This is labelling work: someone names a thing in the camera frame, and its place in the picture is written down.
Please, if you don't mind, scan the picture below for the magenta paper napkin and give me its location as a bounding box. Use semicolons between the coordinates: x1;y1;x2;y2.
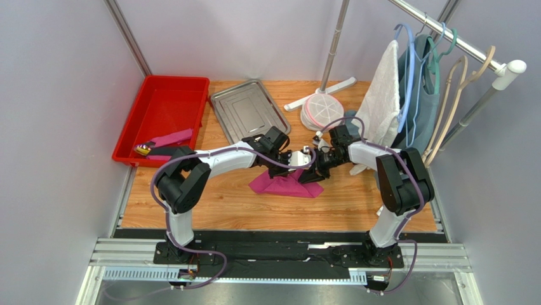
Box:
248;169;324;198

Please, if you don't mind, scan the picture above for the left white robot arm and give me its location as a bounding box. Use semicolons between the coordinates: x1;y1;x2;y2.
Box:
150;127;300;264

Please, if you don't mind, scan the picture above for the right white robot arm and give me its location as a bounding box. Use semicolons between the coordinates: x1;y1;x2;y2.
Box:
298;125;435;249

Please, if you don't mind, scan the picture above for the white round mesh container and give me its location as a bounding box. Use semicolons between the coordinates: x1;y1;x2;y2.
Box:
300;93;345;131

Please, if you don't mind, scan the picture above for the stainless steel tray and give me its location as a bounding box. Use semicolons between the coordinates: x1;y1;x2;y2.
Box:
210;79;291;144

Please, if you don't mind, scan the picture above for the white towel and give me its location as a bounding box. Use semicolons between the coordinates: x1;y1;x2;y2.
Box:
349;39;401;177

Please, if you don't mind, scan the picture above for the blue clothes hanger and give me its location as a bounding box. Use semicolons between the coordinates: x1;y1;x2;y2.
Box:
392;24;440;153

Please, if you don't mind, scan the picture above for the teal hanging garment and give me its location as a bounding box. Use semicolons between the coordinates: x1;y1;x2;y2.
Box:
351;34;440;153

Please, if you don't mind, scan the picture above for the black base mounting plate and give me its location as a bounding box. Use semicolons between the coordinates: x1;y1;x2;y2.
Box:
113;229;406;280

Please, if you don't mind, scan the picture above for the pink and black tool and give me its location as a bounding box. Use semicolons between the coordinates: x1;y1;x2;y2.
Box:
133;128;193;161

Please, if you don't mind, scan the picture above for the red plastic bin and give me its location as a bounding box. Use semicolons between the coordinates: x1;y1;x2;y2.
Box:
112;76;210;168

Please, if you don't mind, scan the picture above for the green clothes hanger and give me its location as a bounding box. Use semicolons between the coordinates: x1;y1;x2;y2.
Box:
427;28;458;95

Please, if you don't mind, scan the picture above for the beige clothes hanger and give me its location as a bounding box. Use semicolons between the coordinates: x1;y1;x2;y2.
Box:
422;45;496;170
422;56;469;168

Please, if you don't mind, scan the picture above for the white clothes rack stand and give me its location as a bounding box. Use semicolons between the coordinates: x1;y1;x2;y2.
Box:
283;0;528;219

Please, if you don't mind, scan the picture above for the aluminium rail frame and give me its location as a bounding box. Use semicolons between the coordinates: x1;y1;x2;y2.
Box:
77;167;484;304

